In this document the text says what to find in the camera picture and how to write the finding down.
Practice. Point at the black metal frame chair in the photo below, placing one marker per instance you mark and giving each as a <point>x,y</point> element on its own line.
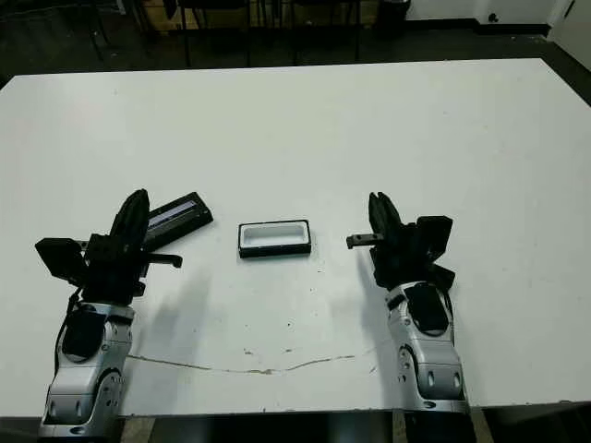
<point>187,41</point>

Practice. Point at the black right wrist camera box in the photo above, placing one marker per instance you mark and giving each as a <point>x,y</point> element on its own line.
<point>434,235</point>

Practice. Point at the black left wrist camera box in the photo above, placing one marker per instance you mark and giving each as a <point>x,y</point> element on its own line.
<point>57,256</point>

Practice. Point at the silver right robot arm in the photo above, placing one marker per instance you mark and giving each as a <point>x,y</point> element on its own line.
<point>434,355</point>

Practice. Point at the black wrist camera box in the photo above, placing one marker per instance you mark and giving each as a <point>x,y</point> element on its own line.
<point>434,235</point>
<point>57,256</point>

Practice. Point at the black box base white insert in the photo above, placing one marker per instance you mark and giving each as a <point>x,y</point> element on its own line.
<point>272,252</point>

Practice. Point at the black box lid with label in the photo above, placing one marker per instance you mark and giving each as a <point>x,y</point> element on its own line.
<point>184,219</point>

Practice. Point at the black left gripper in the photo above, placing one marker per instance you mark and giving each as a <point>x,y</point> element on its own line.
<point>111,277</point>

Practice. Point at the black waste bin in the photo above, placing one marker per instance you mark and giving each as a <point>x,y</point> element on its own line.
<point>394,11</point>

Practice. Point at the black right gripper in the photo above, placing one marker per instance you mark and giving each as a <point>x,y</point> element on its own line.
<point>401,267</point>

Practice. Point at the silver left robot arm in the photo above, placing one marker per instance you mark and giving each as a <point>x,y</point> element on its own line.
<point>83,383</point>

